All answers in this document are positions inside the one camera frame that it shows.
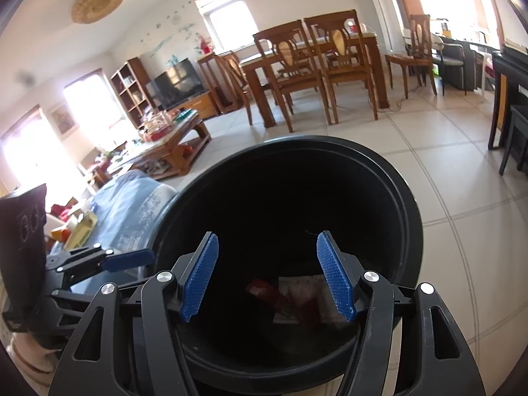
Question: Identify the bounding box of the round table, blue cloth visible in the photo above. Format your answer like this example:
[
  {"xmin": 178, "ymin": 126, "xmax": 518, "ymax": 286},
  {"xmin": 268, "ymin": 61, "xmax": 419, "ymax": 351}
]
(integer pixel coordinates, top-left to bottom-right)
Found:
[{"xmin": 47, "ymin": 169, "xmax": 178, "ymax": 282}]

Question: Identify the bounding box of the black piano stool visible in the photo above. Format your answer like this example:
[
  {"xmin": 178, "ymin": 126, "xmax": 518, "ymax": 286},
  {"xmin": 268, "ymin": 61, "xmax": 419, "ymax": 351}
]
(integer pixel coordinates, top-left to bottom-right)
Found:
[{"xmin": 499, "ymin": 105, "xmax": 528, "ymax": 176}]

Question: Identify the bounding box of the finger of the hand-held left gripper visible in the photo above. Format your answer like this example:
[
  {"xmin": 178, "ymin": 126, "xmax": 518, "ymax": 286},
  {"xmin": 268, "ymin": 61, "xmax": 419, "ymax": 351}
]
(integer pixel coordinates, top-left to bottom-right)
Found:
[
  {"xmin": 45, "ymin": 245, "xmax": 154, "ymax": 286},
  {"xmin": 50, "ymin": 282, "xmax": 143, "ymax": 333}
]

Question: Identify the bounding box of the white standing air conditioner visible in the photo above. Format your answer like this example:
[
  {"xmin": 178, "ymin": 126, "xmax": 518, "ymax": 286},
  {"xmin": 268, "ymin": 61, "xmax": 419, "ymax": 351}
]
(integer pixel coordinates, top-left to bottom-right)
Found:
[{"xmin": 362, "ymin": 0, "xmax": 407, "ymax": 56}]

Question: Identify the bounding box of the dark armchair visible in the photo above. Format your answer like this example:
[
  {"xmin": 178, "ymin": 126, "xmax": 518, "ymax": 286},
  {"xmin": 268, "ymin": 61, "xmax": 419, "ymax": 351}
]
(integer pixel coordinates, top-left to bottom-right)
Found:
[{"xmin": 431, "ymin": 35, "xmax": 481, "ymax": 91}]

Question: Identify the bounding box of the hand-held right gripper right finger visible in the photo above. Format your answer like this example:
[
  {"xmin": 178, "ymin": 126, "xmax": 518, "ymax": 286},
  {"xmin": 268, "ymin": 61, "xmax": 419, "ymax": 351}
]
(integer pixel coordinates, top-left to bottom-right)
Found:
[{"xmin": 316, "ymin": 231, "xmax": 487, "ymax": 396}]

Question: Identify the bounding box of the framed sunflower picture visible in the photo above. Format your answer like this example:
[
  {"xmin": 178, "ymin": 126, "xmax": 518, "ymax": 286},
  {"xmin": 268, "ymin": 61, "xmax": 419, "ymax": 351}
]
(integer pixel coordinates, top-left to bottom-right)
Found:
[{"xmin": 47, "ymin": 103, "xmax": 79, "ymax": 136}]

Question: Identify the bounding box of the black round trash bin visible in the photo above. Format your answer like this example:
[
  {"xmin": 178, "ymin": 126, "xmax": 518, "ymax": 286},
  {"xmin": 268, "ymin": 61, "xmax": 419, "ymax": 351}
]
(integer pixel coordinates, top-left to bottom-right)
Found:
[{"xmin": 150, "ymin": 134, "xmax": 425, "ymax": 396}]

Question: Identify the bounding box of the window with red blind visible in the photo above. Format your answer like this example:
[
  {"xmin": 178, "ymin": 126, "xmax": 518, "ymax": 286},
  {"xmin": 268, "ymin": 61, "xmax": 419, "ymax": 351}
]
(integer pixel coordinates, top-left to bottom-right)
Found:
[{"xmin": 194, "ymin": 0, "xmax": 258, "ymax": 50}]

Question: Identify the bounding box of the green printed drink carton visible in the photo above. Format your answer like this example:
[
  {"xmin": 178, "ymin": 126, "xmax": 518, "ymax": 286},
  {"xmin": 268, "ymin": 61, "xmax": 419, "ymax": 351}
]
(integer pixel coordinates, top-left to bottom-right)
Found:
[{"xmin": 64, "ymin": 210, "xmax": 100, "ymax": 251}]

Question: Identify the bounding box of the red crumpled wrapper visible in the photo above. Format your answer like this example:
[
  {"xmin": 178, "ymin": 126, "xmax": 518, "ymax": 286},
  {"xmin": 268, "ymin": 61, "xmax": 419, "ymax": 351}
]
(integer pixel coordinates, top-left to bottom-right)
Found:
[{"xmin": 247, "ymin": 278, "xmax": 322, "ymax": 328}]

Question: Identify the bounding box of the pile of household clutter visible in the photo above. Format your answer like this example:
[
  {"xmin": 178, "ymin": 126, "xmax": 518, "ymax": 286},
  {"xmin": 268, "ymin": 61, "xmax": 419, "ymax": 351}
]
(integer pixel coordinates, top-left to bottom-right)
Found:
[{"xmin": 136, "ymin": 107, "xmax": 194, "ymax": 143}]

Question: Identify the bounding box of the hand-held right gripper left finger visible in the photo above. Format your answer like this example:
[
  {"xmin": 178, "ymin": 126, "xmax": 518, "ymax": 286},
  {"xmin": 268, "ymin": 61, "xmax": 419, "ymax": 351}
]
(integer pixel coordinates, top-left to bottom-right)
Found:
[{"xmin": 49, "ymin": 231, "xmax": 219, "ymax": 396}]

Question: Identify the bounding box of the wooden dining table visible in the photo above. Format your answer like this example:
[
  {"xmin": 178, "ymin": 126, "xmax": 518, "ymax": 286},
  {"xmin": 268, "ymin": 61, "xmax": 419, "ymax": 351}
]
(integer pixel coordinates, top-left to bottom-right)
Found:
[{"xmin": 239, "ymin": 33, "xmax": 390, "ymax": 128}]

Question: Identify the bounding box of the red cushion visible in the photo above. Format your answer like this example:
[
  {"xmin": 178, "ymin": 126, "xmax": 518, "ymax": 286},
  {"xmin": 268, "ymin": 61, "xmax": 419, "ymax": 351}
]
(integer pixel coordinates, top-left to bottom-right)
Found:
[{"xmin": 49, "ymin": 202, "xmax": 79, "ymax": 221}]

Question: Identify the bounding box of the wooden coffee table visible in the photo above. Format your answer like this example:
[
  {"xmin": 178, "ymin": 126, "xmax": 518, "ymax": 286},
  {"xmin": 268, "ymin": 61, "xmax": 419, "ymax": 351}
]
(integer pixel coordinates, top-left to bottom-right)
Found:
[{"xmin": 105, "ymin": 109, "xmax": 212, "ymax": 180}]

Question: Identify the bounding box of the round ceiling lamp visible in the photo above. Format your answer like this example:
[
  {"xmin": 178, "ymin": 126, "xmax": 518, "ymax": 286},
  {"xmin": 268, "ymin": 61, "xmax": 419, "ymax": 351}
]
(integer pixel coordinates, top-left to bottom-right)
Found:
[{"xmin": 71, "ymin": 0, "xmax": 129, "ymax": 24}]

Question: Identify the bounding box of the white crumpled paper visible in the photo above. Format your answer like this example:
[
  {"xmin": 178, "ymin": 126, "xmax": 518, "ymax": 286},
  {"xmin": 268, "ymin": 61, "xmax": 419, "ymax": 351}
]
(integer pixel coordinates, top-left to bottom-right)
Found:
[{"xmin": 274, "ymin": 274, "xmax": 345, "ymax": 326}]

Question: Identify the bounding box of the flat screen television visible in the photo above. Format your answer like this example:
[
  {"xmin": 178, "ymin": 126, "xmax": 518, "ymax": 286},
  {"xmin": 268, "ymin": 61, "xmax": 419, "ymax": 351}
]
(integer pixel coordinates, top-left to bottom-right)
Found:
[{"xmin": 152, "ymin": 58, "xmax": 206, "ymax": 111}]

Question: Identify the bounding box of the wooden bookshelf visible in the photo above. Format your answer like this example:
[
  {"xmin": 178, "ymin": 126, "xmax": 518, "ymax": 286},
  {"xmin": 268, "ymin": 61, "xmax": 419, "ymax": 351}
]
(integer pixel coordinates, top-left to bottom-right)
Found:
[{"xmin": 109, "ymin": 58, "xmax": 159, "ymax": 130}]

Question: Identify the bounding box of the wooden television stand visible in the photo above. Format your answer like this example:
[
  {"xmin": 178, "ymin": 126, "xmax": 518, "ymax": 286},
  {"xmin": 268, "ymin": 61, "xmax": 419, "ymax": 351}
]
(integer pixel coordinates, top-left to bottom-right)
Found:
[{"xmin": 165, "ymin": 91, "xmax": 219, "ymax": 121}]

